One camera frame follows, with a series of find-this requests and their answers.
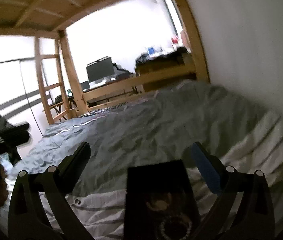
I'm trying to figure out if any black jewelry box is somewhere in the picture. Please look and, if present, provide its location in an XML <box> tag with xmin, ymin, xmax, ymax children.
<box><xmin>123</xmin><ymin>160</ymin><xmax>201</xmax><ymax>239</ymax></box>

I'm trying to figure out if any white sliding wardrobe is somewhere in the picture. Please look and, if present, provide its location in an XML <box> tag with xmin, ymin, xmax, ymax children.
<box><xmin>0</xmin><ymin>60</ymin><xmax>48</xmax><ymax>137</ymax></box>

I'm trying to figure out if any black computer monitor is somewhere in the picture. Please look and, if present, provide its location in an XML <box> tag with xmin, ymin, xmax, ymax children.
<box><xmin>86</xmin><ymin>56</ymin><xmax>115</xmax><ymax>82</ymax></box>

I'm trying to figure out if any wooden desk with clutter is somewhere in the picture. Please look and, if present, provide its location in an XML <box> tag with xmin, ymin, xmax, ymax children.
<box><xmin>135</xmin><ymin>46</ymin><xmax>195</xmax><ymax>76</ymax></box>

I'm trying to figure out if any wooden bunk bed frame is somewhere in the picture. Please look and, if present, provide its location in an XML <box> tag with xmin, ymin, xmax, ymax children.
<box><xmin>0</xmin><ymin>0</ymin><xmax>209</xmax><ymax>115</ymax></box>

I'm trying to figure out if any grey striped duvet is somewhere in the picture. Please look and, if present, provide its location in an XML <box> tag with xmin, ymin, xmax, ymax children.
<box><xmin>7</xmin><ymin>80</ymin><xmax>283</xmax><ymax>239</ymax></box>

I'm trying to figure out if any white bead bracelet amber stone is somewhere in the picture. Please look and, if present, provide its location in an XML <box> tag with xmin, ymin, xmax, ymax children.
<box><xmin>160</xmin><ymin>215</ymin><xmax>192</xmax><ymax>239</ymax></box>

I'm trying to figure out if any wooden ladder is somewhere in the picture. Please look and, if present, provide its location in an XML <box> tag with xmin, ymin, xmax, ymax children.
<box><xmin>34</xmin><ymin>36</ymin><xmax>76</xmax><ymax>125</ymax></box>

